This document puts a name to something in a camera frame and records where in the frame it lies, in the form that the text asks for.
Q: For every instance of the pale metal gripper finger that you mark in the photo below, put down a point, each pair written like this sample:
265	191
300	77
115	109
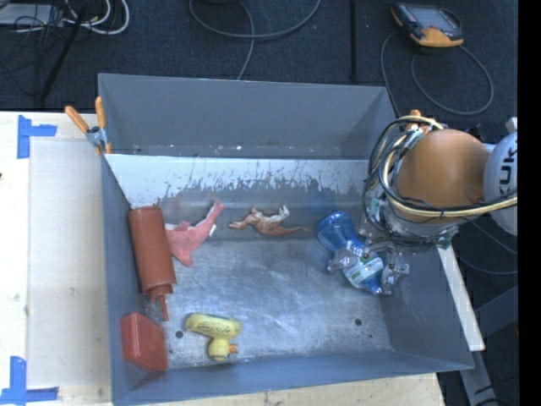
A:
394	275
347	259

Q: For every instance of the blue clear plastic bottle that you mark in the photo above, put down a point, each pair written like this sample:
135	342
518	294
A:
336	231

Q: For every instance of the grey metal bin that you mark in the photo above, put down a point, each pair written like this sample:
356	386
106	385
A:
279	294

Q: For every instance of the brown toy dinosaur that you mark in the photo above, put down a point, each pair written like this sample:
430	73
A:
266	222

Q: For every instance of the yellow toy duck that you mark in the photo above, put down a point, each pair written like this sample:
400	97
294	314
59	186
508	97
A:
217	330

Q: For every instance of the pink toy dinosaur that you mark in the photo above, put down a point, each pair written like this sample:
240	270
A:
188	240

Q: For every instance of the red-brown squeeze bottle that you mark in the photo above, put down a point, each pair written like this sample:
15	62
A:
150	248

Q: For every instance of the red-brown flat block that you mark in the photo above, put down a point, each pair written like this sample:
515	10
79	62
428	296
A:
143	341

